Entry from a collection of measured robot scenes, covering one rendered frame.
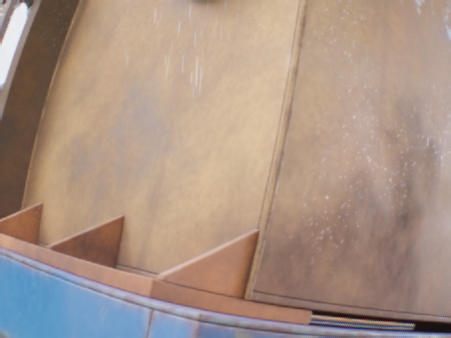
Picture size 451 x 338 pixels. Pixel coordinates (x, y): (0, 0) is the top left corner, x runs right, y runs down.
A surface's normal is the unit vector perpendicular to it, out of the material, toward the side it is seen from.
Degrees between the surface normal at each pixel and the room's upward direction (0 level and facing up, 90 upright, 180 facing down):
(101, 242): 90
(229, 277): 90
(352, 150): 90
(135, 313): 90
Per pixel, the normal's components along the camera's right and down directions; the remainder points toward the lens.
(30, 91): 0.65, 0.00
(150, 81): -0.72, -0.28
